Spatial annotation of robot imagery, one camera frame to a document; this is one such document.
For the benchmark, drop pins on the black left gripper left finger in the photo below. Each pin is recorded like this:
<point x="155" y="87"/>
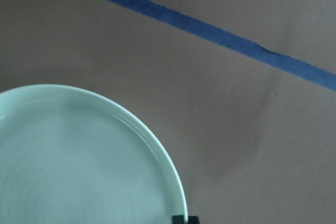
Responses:
<point x="179" y="218"/>

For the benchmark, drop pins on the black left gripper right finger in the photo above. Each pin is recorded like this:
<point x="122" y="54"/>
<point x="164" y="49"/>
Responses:
<point x="193" y="219"/>

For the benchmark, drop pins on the light green ceramic plate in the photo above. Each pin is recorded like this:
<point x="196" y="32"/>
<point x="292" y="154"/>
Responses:
<point x="69" y="155"/>

